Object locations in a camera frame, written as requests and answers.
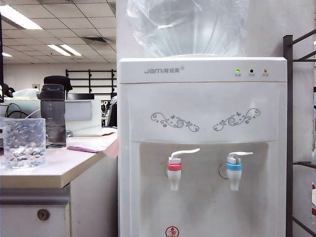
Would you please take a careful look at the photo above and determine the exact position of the white tap with blue ring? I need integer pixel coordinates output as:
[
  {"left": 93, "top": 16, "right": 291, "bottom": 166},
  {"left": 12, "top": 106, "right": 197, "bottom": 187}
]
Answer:
[{"left": 226, "top": 151, "right": 254, "bottom": 192}]

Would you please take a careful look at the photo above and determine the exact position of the clear textured plastic mug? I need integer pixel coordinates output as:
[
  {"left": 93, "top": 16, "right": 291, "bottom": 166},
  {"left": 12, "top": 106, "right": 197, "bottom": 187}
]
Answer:
[{"left": 1, "top": 118, "right": 47, "bottom": 171}]

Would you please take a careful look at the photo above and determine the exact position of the white water dispenser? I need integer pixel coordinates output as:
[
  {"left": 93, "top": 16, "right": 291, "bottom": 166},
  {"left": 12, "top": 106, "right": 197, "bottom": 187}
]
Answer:
[{"left": 118, "top": 56, "right": 288, "bottom": 237}]

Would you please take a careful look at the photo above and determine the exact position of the white desk partition panel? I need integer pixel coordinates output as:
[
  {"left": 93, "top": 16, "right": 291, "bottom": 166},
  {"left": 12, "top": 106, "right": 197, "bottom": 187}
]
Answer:
[{"left": 64, "top": 99, "right": 103, "bottom": 137}]

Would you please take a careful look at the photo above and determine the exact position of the clear water jug in plastic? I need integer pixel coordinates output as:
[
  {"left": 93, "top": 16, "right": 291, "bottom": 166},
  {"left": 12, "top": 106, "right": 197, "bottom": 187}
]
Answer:
[{"left": 126, "top": 0, "right": 250, "bottom": 59}]

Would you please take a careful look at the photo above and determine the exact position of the dark grey water bottle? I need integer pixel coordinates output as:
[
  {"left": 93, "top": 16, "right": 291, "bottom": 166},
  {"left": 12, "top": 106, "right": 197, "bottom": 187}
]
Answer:
[{"left": 37, "top": 83, "right": 68, "bottom": 149}]

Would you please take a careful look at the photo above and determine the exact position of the frosted glass desk divider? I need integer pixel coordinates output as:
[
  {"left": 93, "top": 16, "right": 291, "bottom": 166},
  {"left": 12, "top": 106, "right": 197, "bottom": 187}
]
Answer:
[{"left": 0, "top": 98, "right": 41, "bottom": 119}]

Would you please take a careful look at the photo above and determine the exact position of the pink cloth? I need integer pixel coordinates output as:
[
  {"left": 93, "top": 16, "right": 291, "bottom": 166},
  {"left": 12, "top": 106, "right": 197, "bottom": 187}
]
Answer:
[{"left": 67, "top": 145, "right": 107, "bottom": 154}]

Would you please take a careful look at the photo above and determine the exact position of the ceiling air vent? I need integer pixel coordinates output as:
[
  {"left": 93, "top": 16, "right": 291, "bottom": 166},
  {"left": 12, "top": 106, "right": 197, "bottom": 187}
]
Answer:
[{"left": 82, "top": 37, "right": 109, "bottom": 46}]

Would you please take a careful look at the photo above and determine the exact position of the black office chair headrest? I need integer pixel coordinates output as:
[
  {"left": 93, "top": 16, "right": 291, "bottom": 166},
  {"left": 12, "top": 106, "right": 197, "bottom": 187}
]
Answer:
[{"left": 43, "top": 75, "right": 74, "bottom": 92}]

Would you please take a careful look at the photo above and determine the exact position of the double ceiling light panel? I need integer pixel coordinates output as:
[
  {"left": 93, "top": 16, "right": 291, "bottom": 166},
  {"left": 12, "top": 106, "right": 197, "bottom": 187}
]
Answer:
[{"left": 46, "top": 44, "right": 82, "bottom": 57}]

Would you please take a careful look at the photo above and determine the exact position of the dark metal shelf rack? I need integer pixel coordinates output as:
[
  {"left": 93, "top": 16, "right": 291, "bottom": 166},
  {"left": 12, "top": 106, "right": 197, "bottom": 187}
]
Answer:
[{"left": 282, "top": 29, "right": 316, "bottom": 237}]

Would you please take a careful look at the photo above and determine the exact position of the white plastic bag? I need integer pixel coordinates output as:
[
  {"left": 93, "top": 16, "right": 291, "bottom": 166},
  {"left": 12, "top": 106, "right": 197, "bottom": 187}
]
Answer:
[{"left": 12, "top": 88, "right": 40, "bottom": 100}]

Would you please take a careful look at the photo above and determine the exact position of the black computer monitor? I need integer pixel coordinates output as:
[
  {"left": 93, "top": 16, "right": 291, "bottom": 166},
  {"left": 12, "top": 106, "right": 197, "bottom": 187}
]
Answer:
[{"left": 0, "top": 12, "right": 5, "bottom": 103}]

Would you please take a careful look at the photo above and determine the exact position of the long ceiling light panel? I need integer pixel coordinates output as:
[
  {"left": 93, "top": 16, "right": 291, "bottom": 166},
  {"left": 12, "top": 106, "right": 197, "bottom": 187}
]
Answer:
[{"left": 0, "top": 4, "right": 43, "bottom": 31}]

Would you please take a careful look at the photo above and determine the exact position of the red and white object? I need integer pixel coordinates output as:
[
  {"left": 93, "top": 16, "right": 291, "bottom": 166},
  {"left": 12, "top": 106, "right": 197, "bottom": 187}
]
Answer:
[{"left": 311, "top": 182, "right": 316, "bottom": 216}]

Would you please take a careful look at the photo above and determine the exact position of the white tap with red ring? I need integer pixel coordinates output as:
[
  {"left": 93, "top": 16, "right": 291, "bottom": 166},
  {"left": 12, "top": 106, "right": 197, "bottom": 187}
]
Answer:
[{"left": 167, "top": 148, "right": 200, "bottom": 192}]

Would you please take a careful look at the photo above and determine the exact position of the black background shelf frame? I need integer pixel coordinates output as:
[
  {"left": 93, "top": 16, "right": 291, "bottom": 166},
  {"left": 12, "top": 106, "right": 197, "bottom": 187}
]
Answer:
[{"left": 65, "top": 69, "right": 118, "bottom": 95}]

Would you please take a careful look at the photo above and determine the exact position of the white cable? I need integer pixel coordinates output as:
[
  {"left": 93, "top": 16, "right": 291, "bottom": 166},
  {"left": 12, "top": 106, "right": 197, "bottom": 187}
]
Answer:
[{"left": 24, "top": 108, "right": 41, "bottom": 120}]

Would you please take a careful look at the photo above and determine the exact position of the black cable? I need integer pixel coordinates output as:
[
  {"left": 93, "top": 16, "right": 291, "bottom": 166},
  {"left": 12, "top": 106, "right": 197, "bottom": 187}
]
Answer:
[{"left": 5, "top": 102, "right": 33, "bottom": 119}]

